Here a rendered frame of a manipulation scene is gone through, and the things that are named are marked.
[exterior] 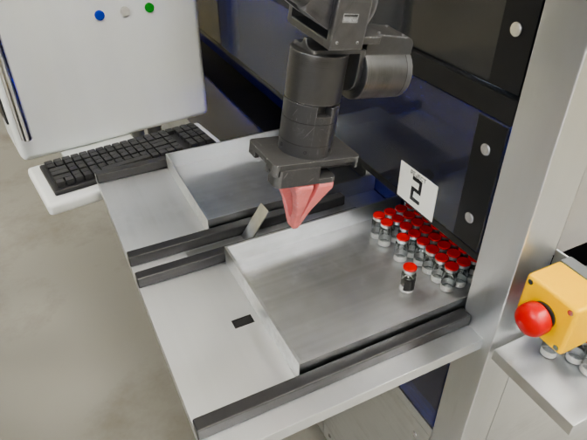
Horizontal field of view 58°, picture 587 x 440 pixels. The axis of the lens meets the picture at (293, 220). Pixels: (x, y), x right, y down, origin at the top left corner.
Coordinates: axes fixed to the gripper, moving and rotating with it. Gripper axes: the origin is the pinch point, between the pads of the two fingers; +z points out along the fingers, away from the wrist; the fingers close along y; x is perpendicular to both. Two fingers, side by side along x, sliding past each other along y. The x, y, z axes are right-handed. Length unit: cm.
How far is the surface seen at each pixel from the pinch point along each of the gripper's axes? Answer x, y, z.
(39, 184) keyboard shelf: 73, -22, 32
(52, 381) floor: 89, -26, 114
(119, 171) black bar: 54, -8, 21
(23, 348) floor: 108, -33, 115
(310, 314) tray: 3.1, 7.3, 19.6
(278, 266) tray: 14.7, 7.9, 19.6
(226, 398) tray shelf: -4.4, -8.5, 22.0
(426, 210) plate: 3.4, 24.5, 5.0
